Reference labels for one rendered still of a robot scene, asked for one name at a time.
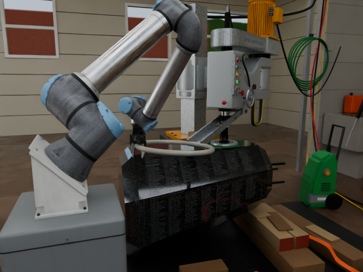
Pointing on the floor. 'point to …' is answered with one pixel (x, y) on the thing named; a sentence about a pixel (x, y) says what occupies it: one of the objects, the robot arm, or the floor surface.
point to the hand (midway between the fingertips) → (138, 155)
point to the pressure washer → (321, 178)
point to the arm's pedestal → (66, 237)
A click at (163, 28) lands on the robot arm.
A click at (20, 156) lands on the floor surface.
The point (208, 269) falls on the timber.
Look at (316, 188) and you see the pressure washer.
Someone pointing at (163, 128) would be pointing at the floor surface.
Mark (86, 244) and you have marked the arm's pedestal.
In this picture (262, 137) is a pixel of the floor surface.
